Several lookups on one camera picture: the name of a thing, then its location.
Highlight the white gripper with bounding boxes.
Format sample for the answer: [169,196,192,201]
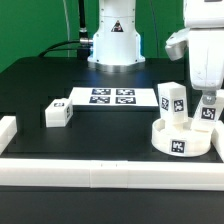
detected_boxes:
[188,28,224,104]

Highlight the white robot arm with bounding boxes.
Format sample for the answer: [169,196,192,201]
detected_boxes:
[88,0,224,105]

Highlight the white marker sheet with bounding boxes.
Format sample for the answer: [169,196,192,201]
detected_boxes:
[69,87,158,107]

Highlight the white left fence bar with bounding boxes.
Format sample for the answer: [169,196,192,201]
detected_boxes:
[0,116,17,155]

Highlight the white front fence bar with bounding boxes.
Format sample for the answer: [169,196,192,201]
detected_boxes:
[0,158,224,191]

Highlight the black base cables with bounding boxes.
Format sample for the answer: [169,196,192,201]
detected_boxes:
[38,0,94,61]

